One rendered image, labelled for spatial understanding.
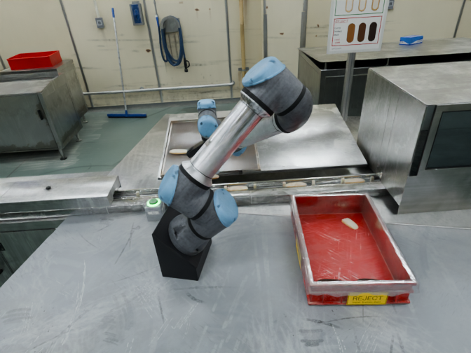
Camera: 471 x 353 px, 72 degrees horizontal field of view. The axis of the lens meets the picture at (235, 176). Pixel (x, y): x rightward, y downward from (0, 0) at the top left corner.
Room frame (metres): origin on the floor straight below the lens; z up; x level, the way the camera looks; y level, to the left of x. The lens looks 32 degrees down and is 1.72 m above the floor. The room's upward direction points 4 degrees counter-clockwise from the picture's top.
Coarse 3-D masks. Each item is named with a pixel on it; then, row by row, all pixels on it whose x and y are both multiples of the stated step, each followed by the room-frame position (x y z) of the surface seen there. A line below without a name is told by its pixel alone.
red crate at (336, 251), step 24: (312, 216) 1.07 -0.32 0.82; (336, 216) 1.06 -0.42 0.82; (360, 216) 1.05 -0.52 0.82; (312, 240) 0.93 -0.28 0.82; (336, 240) 0.92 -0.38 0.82; (360, 240) 0.91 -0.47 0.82; (312, 264) 0.81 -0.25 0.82; (336, 264) 0.80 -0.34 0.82; (360, 264) 0.79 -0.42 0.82; (384, 264) 0.78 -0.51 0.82
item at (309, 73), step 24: (312, 48) 3.81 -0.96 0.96; (384, 48) 3.46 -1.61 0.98; (408, 48) 3.36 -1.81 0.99; (432, 48) 3.25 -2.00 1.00; (456, 48) 3.16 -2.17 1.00; (312, 72) 3.25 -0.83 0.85; (336, 72) 2.93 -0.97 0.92; (360, 72) 2.93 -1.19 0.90; (312, 96) 3.18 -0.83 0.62; (336, 96) 2.93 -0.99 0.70; (360, 96) 2.92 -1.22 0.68
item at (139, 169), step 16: (160, 128) 2.14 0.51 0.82; (352, 128) 1.93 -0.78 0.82; (144, 144) 1.90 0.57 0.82; (160, 144) 1.88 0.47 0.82; (128, 160) 1.69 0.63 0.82; (144, 160) 1.68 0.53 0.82; (160, 160) 1.67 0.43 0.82; (128, 176) 1.51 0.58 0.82; (144, 176) 1.49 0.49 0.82; (224, 176) 1.44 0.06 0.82; (240, 176) 1.43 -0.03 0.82; (256, 176) 1.42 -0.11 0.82; (272, 176) 1.41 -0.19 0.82; (288, 176) 1.40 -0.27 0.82; (304, 176) 1.39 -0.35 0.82; (320, 176) 1.38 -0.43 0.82; (240, 208) 1.16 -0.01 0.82; (256, 208) 1.16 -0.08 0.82; (272, 208) 1.15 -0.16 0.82; (288, 208) 1.14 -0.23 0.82; (384, 208) 1.10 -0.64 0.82; (416, 224) 0.98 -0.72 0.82; (432, 224) 0.98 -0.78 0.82; (448, 224) 0.97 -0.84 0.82; (464, 224) 0.96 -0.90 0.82
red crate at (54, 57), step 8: (16, 56) 4.38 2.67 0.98; (24, 56) 4.48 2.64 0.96; (32, 56) 4.49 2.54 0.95; (40, 56) 4.50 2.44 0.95; (48, 56) 4.17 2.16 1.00; (56, 56) 4.38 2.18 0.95; (16, 64) 4.14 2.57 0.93; (24, 64) 4.15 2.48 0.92; (32, 64) 4.15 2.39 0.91; (40, 64) 4.16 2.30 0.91; (48, 64) 4.17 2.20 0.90
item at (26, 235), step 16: (32, 176) 1.58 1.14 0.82; (48, 176) 1.57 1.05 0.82; (64, 176) 1.56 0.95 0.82; (80, 176) 1.55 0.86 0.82; (0, 224) 1.19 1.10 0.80; (16, 224) 1.19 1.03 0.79; (32, 224) 1.19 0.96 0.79; (48, 224) 1.19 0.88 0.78; (0, 240) 1.19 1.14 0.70; (16, 240) 1.19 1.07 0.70; (32, 240) 1.19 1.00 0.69; (0, 256) 1.19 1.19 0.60; (16, 256) 1.19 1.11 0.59; (0, 272) 1.17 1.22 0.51
